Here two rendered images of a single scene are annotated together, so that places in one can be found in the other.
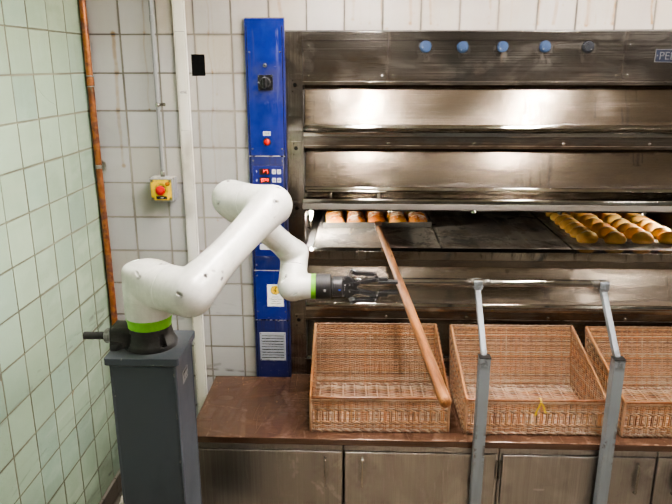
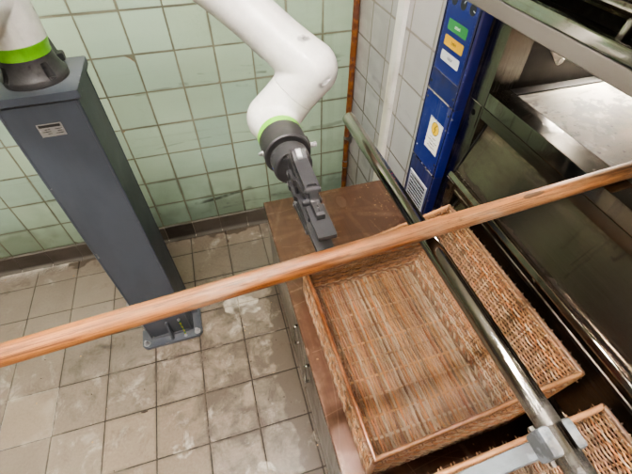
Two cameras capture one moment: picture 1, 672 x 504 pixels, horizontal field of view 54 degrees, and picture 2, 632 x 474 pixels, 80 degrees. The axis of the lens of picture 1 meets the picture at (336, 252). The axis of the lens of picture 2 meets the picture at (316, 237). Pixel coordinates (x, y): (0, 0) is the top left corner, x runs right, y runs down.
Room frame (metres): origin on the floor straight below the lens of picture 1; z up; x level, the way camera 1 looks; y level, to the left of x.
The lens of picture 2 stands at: (2.12, -0.57, 1.64)
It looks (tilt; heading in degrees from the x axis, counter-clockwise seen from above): 48 degrees down; 72
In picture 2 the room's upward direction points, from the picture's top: straight up
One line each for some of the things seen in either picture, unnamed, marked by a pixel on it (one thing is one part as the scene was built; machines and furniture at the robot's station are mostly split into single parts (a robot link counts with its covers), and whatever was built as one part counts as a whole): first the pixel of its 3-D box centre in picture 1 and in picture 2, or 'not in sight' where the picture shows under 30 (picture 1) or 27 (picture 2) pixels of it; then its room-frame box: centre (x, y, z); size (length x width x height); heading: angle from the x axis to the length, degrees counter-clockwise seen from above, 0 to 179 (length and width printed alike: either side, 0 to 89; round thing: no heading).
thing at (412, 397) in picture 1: (377, 373); (413, 323); (2.53, -0.17, 0.72); 0.56 x 0.49 x 0.28; 89
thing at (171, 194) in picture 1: (163, 188); not in sight; (2.79, 0.74, 1.46); 0.10 x 0.07 x 0.10; 88
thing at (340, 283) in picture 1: (344, 286); (294, 171); (2.26, -0.03, 1.20); 0.09 x 0.07 x 0.08; 89
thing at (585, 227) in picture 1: (608, 223); not in sight; (3.20, -1.36, 1.21); 0.61 x 0.48 x 0.06; 178
